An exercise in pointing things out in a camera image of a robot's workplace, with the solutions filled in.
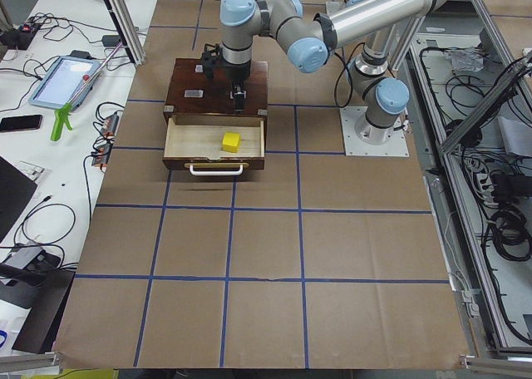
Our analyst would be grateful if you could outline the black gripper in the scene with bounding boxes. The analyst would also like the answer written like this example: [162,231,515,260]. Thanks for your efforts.
[199,43,251,113]

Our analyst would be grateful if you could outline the yellow block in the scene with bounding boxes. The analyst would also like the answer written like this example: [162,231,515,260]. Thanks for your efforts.
[221,132,241,153]

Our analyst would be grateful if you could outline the light wooden drawer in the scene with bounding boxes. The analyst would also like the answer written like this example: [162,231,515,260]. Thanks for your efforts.
[162,113,266,175]

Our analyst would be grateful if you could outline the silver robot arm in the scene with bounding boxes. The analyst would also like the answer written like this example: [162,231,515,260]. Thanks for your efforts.
[200,0,447,145]

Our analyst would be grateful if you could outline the dark wooden drawer cabinet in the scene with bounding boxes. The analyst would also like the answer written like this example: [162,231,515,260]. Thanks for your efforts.
[163,58,268,118]

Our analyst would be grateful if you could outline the orange black power strip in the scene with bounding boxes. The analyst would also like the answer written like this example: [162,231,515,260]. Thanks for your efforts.
[91,111,120,171]

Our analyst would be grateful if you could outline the blue teach pendant tablet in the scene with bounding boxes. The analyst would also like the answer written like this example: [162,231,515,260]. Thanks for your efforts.
[29,56,100,109]

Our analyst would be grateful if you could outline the black smartphone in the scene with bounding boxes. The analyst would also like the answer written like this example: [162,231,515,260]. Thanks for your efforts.
[0,115,43,133]

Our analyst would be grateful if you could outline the black laptop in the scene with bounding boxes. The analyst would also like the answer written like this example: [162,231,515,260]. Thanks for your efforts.
[0,157,37,240]

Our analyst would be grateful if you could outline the grey adapter box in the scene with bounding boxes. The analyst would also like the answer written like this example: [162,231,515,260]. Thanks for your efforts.
[3,246,61,272]

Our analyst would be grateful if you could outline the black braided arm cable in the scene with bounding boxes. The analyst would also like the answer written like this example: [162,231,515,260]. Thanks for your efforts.
[334,42,369,109]

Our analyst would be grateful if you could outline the aluminium frame post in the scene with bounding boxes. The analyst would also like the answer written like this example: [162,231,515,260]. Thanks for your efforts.
[103,0,146,66]

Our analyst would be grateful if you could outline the green handled reacher tool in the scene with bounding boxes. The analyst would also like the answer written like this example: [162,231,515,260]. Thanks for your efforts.
[50,42,123,141]

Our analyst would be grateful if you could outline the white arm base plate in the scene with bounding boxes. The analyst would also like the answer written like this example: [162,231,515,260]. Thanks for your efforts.
[340,106,409,158]

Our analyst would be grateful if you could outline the aluminium side frame rail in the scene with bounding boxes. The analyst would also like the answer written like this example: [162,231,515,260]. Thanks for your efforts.
[380,0,532,355]

